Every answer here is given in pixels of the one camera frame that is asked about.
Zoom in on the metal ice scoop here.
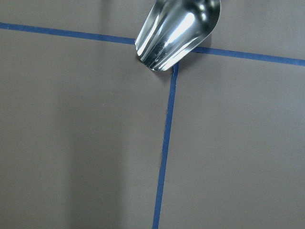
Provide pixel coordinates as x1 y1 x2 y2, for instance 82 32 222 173
135 0 221 72

